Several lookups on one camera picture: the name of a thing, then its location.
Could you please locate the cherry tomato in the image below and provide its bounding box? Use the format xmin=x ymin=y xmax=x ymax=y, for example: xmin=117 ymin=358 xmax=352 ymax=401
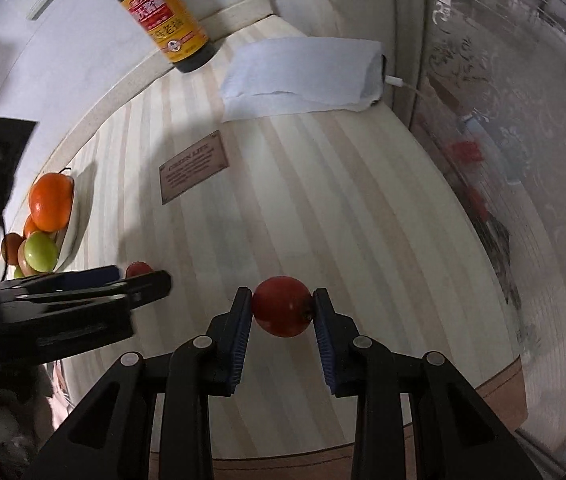
xmin=125 ymin=260 xmax=153 ymax=278
xmin=251 ymin=276 xmax=312 ymax=338

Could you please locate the large orange top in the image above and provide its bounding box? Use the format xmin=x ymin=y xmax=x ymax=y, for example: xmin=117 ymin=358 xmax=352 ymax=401
xmin=28 ymin=172 xmax=74 ymax=233

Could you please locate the reddish yellow apple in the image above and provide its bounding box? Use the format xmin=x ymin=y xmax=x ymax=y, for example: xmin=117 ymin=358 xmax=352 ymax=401
xmin=18 ymin=240 xmax=38 ymax=276

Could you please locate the brown label card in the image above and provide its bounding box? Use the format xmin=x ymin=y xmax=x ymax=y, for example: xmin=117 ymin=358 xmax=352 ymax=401
xmin=159 ymin=130 xmax=229 ymax=205

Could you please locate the striped cat tablecloth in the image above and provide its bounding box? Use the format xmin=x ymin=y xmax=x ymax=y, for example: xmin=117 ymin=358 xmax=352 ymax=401
xmin=52 ymin=14 xmax=529 ymax=480

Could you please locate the white paper tissue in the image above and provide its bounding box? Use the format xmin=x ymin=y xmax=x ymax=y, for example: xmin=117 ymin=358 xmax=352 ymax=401
xmin=219 ymin=37 xmax=385 ymax=122

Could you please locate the soy sauce bottle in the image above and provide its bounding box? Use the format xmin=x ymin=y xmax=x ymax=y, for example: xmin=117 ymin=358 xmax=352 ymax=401
xmin=117 ymin=0 xmax=216 ymax=73

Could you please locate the frosted glass sliding door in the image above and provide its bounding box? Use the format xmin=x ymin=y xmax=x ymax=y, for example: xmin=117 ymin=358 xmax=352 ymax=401
xmin=395 ymin=0 xmax=566 ymax=467

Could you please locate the white charger cable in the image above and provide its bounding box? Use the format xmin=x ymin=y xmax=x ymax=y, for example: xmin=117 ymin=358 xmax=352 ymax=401
xmin=385 ymin=72 xmax=432 ymax=104

